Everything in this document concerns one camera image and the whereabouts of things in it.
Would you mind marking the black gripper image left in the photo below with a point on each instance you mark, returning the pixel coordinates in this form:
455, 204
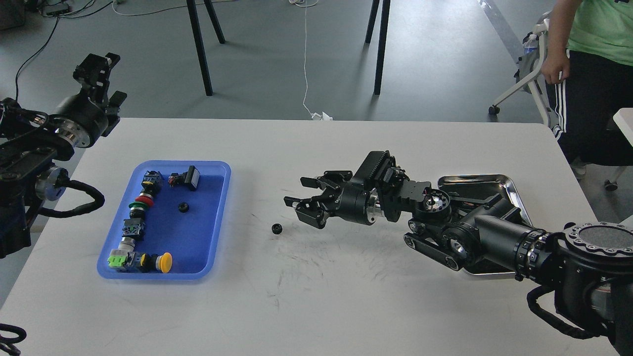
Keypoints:
83, 118

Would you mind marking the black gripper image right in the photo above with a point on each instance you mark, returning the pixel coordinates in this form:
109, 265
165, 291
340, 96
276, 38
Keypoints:
343, 196

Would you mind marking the small black gear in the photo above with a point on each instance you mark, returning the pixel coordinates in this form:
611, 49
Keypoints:
183, 207
276, 228

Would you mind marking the blue plastic tray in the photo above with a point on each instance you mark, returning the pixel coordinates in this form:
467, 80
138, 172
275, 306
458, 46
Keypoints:
190, 237

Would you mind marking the silver metal tray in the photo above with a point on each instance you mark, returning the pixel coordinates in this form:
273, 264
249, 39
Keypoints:
480, 187

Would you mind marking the red green push button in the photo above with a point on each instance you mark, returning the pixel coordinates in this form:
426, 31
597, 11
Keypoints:
140, 205

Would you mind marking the black table leg left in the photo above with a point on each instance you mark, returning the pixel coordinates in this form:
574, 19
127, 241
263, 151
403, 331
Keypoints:
198, 40

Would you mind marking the black table leg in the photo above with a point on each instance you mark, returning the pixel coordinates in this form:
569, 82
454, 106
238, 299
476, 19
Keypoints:
382, 38
198, 40

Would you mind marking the black table leg right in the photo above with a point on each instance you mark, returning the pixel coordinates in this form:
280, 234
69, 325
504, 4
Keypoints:
382, 38

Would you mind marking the white rolling chair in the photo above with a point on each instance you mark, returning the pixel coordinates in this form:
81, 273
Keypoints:
529, 69

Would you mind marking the person in green shirt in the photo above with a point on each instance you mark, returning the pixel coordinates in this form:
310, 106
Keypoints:
589, 71

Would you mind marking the black yellow selector switch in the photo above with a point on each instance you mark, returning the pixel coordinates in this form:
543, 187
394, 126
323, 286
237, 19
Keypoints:
152, 183

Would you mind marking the black rocker switch connector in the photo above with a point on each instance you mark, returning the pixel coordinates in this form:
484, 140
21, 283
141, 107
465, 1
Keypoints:
189, 179

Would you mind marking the black silver switch module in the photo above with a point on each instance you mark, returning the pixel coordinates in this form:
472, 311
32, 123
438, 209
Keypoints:
133, 232

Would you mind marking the green terminal block switch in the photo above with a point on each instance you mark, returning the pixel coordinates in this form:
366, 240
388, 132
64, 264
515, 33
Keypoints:
124, 261

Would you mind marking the yellow push button switch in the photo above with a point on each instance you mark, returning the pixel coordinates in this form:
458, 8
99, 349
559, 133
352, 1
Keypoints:
156, 263

